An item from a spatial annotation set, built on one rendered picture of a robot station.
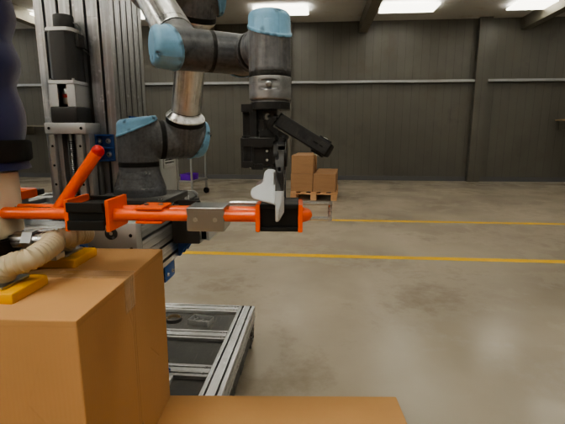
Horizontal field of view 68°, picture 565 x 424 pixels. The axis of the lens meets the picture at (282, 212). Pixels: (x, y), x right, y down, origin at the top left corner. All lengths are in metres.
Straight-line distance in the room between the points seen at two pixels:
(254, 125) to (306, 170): 7.00
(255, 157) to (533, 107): 11.82
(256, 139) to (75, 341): 0.43
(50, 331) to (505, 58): 11.94
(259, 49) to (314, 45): 10.68
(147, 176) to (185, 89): 0.27
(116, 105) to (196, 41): 0.73
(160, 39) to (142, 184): 0.56
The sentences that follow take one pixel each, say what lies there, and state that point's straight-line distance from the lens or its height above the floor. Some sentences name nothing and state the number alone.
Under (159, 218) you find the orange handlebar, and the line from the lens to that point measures 0.80.
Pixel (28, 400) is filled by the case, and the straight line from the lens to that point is 0.82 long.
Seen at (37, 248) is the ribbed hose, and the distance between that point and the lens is 0.84.
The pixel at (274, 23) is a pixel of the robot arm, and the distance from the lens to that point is 0.76.
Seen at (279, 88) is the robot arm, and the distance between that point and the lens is 0.75.
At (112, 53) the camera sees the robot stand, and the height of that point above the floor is 1.47.
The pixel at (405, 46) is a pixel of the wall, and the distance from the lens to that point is 11.61.
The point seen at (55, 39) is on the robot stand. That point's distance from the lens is 1.50.
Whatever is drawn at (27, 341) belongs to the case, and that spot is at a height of 0.91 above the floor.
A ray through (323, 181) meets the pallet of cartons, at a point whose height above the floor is 0.36.
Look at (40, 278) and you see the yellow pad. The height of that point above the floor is 0.96.
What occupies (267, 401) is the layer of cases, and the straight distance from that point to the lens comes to 1.17.
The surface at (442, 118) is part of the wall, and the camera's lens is 11.65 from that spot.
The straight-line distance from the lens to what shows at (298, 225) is 0.74.
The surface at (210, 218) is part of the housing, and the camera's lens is 0.77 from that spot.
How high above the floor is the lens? 1.22
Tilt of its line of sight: 11 degrees down
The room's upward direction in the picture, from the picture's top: straight up
